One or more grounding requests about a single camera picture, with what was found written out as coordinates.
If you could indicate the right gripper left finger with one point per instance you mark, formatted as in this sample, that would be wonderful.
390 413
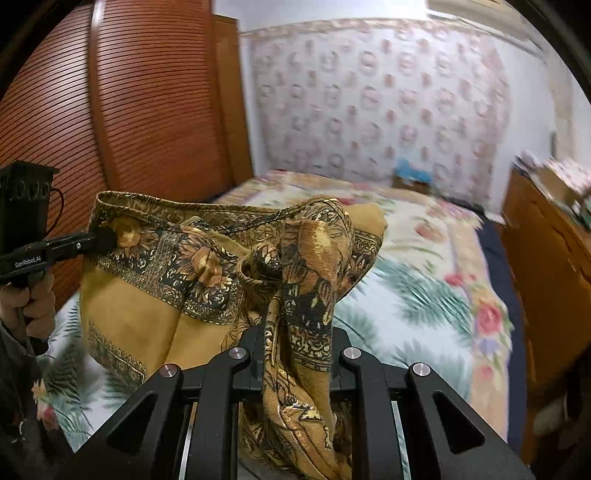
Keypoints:
180 424

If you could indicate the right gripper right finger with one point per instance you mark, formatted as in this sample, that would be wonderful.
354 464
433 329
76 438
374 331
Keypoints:
412 421

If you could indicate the gold brown patterned garment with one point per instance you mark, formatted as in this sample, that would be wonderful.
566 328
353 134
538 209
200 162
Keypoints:
184 281

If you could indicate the left hand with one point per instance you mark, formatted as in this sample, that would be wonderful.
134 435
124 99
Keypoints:
29 312

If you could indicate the floral leaf bed cover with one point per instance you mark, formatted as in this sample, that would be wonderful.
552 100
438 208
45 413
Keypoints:
439 292

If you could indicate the brown louvered wardrobe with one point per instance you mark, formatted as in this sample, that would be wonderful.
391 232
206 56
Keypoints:
137 96

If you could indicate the wooden sideboard cabinet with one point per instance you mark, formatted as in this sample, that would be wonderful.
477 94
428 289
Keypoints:
549 255

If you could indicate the blue item on box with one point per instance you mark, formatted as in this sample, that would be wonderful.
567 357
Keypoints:
408 177

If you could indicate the cardboard box with floral cloth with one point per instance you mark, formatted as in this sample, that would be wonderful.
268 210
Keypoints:
565 181

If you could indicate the pink circle patterned curtain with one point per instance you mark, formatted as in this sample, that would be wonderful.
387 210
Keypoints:
364 99

